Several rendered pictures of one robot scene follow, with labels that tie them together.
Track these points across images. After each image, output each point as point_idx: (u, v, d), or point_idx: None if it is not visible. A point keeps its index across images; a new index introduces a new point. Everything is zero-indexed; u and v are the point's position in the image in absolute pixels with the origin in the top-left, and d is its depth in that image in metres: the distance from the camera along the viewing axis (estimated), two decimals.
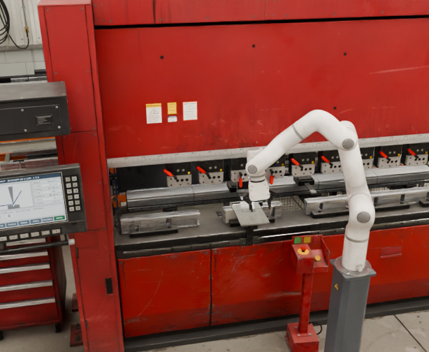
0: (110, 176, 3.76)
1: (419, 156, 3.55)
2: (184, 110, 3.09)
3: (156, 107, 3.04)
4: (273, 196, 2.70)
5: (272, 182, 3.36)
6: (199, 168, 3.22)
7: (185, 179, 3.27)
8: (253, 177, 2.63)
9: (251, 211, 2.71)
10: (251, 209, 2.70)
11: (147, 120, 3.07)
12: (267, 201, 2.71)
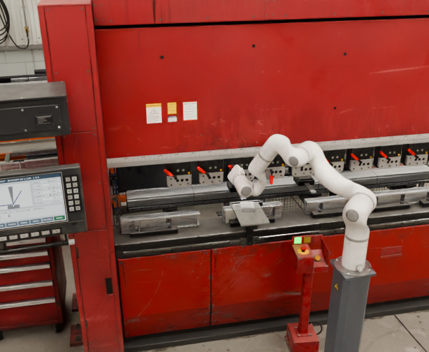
0: (110, 176, 3.76)
1: (419, 156, 3.55)
2: (184, 110, 3.09)
3: (156, 107, 3.04)
4: None
5: (272, 182, 3.36)
6: (199, 168, 3.22)
7: (185, 179, 3.27)
8: (237, 174, 3.09)
9: (233, 165, 3.27)
10: (232, 165, 3.26)
11: (147, 120, 3.07)
12: None
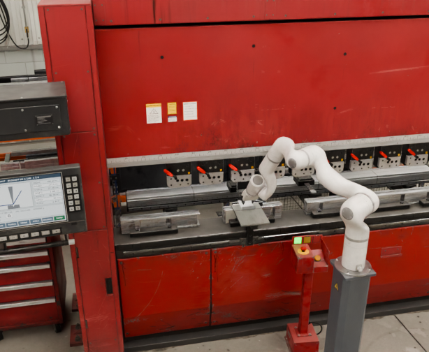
0: (110, 176, 3.76)
1: (419, 156, 3.55)
2: (184, 110, 3.09)
3: (156, 107, 3.04)
4: None
5: None
6: (199, 168, 3.22)
7: (185, 179, 3.27)
8: None
9: (252, 200, 3.43)
10: None
11: (147, 120, 3.07)
12: None
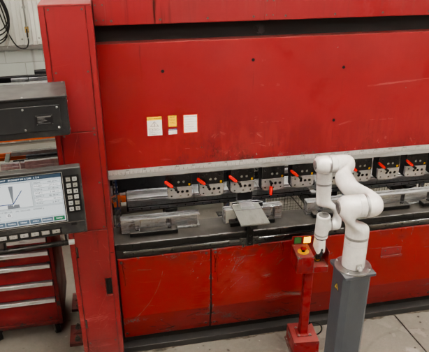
0: None
1: (417, 167, 3.58)
2: (184, 123, 3.12)
3: (157, 120, 3.08)
4: (318, 253, 3.33)
5: (271, 193, 3.39)
6: (199, 180, 3.25)
7: (185, 190, 3.30)
8: None
9: (316, 258, 3.39)
10: (315, 255, 3.38)
11: (148, 133, 3.10)
12: None
